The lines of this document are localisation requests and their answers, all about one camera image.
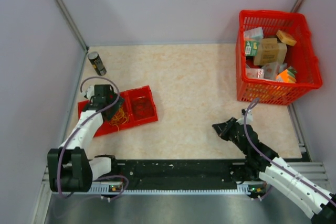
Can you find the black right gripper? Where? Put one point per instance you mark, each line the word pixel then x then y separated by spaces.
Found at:
pixel 222 128

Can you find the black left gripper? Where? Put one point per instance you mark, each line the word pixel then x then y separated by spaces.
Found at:
pixel 115 108

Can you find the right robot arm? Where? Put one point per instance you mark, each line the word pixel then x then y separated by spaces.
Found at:
pixel 262 162

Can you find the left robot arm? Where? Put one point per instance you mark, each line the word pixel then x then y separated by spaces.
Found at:
pixel 69 168

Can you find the red plastic tray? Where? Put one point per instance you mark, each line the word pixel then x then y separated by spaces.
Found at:
pixel 138 109

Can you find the black cylindrical can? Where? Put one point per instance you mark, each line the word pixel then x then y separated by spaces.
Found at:
pixel 97 63

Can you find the white red packet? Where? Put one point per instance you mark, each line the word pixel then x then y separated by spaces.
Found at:
pixel 255 73

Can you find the pale pink box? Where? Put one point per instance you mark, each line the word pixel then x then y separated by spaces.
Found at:
pixel 271 70

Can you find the orange green box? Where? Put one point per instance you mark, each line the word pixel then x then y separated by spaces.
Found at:
pixel 287 76

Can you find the green small box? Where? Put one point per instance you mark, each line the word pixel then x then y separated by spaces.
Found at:
pixel 251 47

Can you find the large brown cardboard box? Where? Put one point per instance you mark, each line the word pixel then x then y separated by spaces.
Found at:
pixel 270 50

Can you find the white pastel box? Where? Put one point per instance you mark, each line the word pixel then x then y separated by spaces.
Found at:
pixel 254 34

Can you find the red plastic basket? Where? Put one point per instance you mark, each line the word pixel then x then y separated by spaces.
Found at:
pixel 301 57

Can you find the yellow orange small box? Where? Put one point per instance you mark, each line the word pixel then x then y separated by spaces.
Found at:
pixel 286 38

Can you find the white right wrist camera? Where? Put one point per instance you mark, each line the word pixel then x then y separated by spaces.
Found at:
pixel 245 116

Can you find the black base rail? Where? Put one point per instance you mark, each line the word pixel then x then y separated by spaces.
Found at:
pixel 178 177

